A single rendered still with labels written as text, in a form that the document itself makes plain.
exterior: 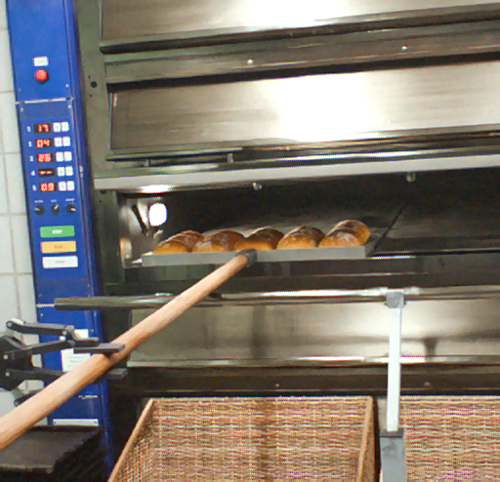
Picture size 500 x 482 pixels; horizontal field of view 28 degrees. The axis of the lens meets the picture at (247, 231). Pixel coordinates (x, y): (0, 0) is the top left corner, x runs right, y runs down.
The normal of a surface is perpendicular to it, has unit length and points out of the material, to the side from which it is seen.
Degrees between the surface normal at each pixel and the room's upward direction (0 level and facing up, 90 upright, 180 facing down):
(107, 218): 90
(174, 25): 70
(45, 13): 90
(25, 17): 90
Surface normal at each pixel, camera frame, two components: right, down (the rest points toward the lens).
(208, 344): -0.24, -0.22
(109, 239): -0.22, 0.13
